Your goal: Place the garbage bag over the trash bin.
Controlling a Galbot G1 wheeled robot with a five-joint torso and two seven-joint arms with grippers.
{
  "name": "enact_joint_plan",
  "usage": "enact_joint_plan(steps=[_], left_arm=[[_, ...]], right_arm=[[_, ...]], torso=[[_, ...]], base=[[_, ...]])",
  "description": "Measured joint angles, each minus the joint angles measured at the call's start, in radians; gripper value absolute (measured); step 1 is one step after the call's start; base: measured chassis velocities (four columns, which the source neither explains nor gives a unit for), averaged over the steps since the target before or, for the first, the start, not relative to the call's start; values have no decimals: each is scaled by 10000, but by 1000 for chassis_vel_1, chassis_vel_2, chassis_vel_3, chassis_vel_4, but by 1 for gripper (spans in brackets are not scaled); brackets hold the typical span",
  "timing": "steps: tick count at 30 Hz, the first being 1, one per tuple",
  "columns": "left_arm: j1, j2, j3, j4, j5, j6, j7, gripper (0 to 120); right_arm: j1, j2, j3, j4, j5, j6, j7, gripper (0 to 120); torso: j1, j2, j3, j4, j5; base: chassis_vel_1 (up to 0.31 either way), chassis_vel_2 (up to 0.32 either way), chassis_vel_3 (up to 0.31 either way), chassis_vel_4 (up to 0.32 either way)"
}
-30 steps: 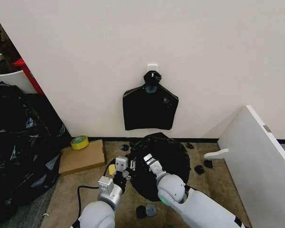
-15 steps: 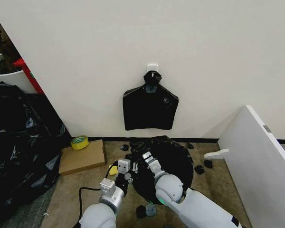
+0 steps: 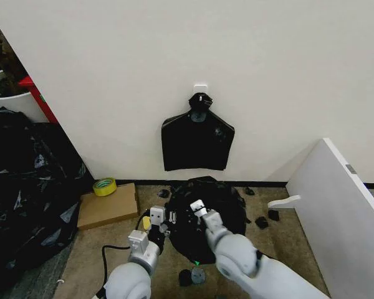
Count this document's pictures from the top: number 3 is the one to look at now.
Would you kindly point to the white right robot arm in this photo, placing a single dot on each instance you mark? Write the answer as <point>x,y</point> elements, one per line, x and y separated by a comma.
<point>237,252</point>

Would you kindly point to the black trash bin with bag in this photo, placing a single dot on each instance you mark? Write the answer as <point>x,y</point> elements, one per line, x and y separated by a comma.
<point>187,243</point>

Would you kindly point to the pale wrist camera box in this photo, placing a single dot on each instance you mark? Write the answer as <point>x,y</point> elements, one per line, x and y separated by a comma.
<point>157,215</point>
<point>198,207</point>

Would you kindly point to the white wall hook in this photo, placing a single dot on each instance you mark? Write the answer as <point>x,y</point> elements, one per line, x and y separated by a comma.
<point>200,87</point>

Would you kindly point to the dark brown dried plant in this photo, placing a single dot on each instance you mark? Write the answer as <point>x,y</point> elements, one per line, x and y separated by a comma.
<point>0,56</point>

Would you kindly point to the grey metal latch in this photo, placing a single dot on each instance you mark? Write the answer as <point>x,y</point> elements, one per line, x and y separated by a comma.
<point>351,169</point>

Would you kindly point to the red metal frame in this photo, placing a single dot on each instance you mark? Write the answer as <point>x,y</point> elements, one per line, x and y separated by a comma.
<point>43,102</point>

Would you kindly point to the white round planter pot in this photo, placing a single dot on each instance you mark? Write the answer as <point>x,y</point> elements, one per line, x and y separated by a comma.
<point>15,104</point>

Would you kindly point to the black plastic scrap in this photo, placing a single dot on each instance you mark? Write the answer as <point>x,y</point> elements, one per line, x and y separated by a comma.
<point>163,193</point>
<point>249,191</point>
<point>274,215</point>
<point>262,223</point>
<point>184,278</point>

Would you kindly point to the yellow tape roll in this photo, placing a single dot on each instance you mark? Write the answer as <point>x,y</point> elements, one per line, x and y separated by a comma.
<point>104,187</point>

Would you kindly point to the grey round disc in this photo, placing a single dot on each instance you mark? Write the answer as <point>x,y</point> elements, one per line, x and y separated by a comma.
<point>198,275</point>

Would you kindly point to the black hanging garbage bag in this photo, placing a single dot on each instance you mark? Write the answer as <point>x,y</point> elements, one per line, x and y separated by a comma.
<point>198,146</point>

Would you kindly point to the flat brown cardboard box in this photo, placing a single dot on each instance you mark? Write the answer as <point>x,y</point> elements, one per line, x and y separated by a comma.
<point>109,208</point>

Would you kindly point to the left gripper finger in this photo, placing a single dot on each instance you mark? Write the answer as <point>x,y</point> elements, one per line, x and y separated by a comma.
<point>172,217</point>

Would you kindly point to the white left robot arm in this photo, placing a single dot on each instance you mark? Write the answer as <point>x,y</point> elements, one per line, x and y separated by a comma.
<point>134,277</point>

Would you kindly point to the white board panel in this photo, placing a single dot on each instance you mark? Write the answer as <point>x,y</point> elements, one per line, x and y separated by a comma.
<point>336,218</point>

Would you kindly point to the large black plastic bag pile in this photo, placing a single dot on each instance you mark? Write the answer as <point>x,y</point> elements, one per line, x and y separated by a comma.
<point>25,193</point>

